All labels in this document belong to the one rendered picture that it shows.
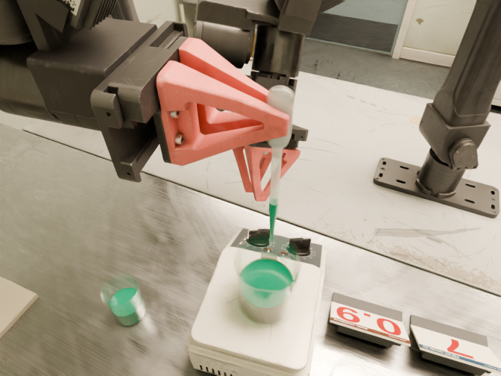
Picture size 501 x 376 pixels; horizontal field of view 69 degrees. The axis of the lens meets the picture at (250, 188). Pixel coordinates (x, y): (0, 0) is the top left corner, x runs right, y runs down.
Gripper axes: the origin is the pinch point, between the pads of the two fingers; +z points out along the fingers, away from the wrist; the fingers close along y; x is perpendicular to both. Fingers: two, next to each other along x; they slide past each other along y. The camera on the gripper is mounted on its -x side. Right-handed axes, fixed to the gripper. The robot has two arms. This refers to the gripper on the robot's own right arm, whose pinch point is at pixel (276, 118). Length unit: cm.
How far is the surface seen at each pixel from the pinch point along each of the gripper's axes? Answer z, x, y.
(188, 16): -107, 90, 220
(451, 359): 21.1, 27.7, 0.1
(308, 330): 5.3, 22.9, -3.0
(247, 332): -0.6, 23.0, -4.8
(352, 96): 7, 33, 58
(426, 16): 56, 96, 283
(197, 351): -5.2, 25.2, -7.3
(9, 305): -32.3, 31.3, -6.6
